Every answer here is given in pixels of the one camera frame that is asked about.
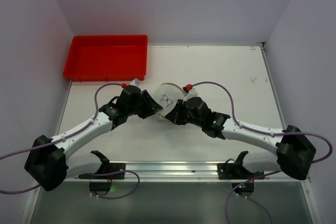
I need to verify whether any aluminium rail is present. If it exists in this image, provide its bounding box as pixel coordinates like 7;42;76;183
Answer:
35;159;310;183

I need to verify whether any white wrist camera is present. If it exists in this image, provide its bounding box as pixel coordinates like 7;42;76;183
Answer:
130;78;140;87
183;88;198;102

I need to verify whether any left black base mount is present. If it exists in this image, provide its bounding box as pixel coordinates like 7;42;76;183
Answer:
78;151;126;196

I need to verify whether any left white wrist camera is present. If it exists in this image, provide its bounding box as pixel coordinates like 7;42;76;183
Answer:
130;78;140;87

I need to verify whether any white round laundry bag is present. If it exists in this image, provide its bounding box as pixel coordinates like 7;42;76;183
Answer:
150;83;186;120

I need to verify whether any red plastic tray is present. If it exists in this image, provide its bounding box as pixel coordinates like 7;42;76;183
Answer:
63;35;148;82

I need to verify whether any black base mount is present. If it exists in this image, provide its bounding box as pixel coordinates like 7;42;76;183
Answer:
217;151;264;197
78;151;126;196

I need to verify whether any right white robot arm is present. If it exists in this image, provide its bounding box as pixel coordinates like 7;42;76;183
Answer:
165;97;316;180

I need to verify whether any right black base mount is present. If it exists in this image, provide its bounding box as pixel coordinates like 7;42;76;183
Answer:
217;151;264;197

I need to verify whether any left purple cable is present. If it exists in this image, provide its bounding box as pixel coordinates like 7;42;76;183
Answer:
0;82;140;199

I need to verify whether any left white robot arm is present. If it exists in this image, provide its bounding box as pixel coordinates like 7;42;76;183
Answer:
24;84;163;191

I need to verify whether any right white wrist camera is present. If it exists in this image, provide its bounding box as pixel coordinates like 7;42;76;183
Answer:
183;88;198;102

